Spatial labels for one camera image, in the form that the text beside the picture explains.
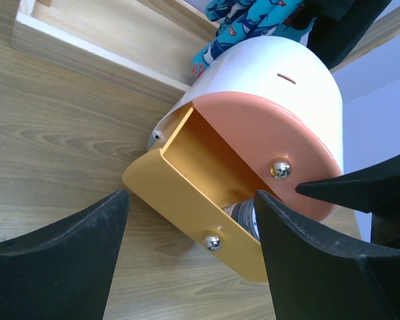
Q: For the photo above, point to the wooden clothes rack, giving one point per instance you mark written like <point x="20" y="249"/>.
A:
<point x="142" y="46"/>

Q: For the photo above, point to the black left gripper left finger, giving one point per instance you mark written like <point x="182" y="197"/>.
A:
<point x="64" y="270"/>

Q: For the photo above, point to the round blue white tin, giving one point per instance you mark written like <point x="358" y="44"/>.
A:
<point x="244" y="214"/>

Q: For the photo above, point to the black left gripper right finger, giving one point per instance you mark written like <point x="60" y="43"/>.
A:
<point x="316" y="272"/>

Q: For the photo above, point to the blue shark print cloth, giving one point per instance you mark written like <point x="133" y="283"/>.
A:
<point x="243" y="20"/>

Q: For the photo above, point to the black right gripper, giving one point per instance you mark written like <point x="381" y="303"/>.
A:
<point x="367" y="190"/>

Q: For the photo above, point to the black hanging garment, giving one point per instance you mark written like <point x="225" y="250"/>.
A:
<point x="336" y="26"/>

